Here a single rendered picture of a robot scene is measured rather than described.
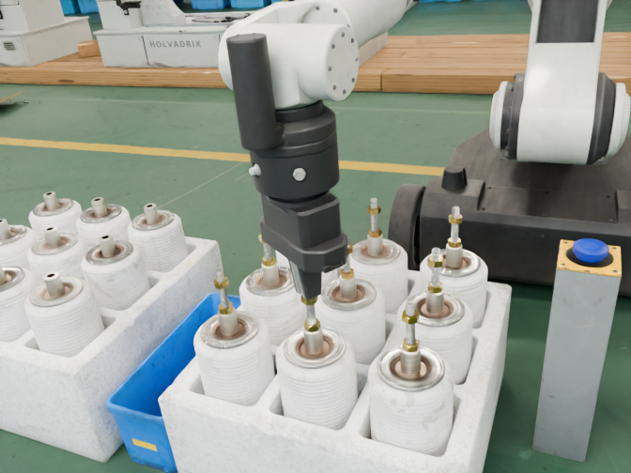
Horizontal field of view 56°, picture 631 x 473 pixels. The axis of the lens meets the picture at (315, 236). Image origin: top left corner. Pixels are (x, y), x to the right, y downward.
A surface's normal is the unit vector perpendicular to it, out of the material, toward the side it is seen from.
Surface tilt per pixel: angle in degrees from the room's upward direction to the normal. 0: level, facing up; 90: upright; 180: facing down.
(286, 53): 64
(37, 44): 90
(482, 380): 0
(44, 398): 90
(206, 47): 90
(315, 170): 90
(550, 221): 46
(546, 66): 53
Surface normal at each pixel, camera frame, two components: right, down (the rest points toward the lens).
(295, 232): -0.83, 0.33
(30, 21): 0.93, 0.11
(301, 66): -0.52, 0.31
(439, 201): -0.32, -0.28
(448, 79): -0.37, 0.47
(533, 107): -0.36, 0.00
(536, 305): -0.08, -0.88
